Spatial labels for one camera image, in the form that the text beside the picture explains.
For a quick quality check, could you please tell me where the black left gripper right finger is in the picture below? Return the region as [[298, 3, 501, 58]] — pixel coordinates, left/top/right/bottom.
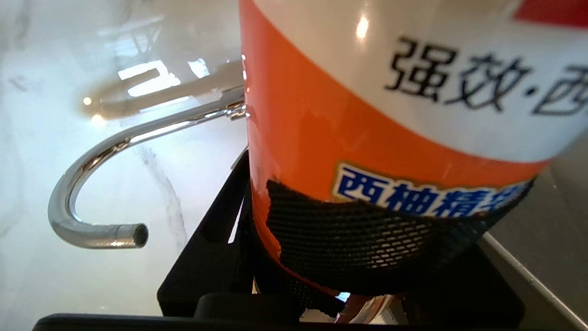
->
[[404, 244, 525, 323]]

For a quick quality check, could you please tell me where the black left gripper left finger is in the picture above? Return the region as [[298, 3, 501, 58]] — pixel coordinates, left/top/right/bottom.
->
[[158, 151, 256, 317]]

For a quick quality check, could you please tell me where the orange dish soap bottle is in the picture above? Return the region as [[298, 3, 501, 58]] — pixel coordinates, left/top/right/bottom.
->
[[239, 0, 588, 325]]

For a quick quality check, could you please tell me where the chrome gooseneck faucet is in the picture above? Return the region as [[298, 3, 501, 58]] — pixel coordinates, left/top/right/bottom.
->
[[48, 87, 247, 250]]

